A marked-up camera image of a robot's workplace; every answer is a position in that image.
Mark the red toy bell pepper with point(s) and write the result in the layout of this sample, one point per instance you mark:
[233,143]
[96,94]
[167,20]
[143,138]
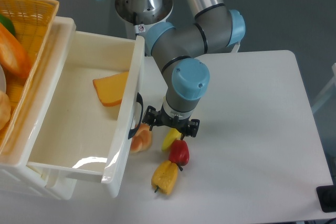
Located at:
[179,153]

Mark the black device at table edge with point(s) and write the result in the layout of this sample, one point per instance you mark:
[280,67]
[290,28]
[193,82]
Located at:
[326,196]

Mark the toy bread roll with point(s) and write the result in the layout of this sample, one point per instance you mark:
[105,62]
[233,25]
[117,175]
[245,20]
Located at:
[142,140]

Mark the orange toy baguette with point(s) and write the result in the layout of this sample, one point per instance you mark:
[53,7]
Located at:
[14,57]

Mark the white plastic drawer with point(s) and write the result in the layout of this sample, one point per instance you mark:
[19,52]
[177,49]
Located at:
[80,139]

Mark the white plastic drawer cabinet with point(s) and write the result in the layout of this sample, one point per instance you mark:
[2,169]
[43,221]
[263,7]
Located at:
[17,175]

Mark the yellow toy bell pepper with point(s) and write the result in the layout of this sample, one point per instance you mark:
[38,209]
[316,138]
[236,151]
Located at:
[164,177]

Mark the yellow woven plastic basket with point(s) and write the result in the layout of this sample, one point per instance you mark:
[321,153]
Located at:
[32,20]

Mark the orange cheese wedge toy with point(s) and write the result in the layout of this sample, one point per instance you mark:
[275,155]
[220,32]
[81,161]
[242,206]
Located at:
[110,89]

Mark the green toy vegetable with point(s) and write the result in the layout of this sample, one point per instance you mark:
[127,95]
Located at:
[7,23]

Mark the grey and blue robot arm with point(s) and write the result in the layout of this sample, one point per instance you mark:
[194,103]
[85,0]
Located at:
[176,52]

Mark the yellow toy banana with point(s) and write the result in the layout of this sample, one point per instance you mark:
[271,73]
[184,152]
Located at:
[171,136]

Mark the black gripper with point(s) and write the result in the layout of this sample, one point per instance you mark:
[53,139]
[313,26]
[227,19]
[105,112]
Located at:
[153,118]

